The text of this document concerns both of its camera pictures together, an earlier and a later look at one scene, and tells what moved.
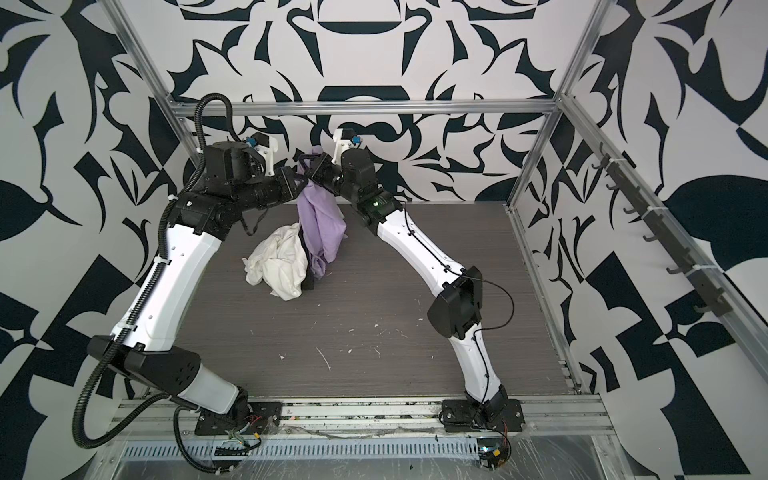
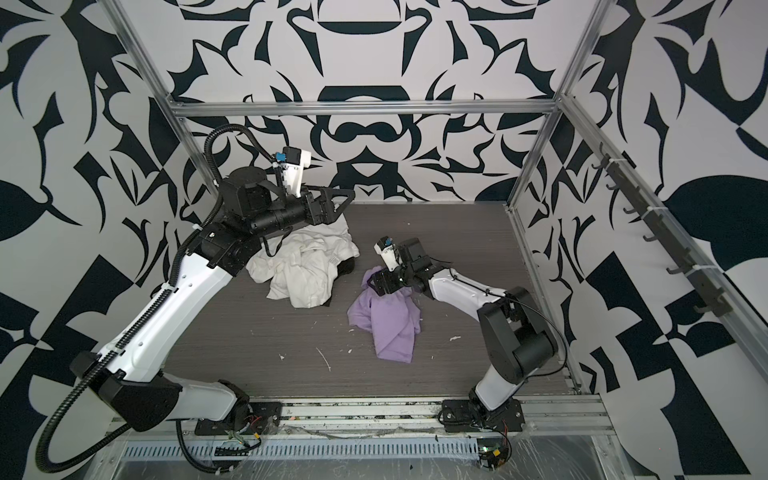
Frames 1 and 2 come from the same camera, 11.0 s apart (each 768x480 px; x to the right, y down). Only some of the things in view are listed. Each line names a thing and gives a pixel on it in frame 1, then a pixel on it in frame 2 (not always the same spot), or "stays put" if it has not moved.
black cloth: x=309 y=280 → x=343 y=267
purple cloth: x=322 y=223 → x=394 y=319
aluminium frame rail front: x=173 y=419 stays put
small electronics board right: x=492 y=452 stays put
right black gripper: x=322 y=172 → x=380 y=284
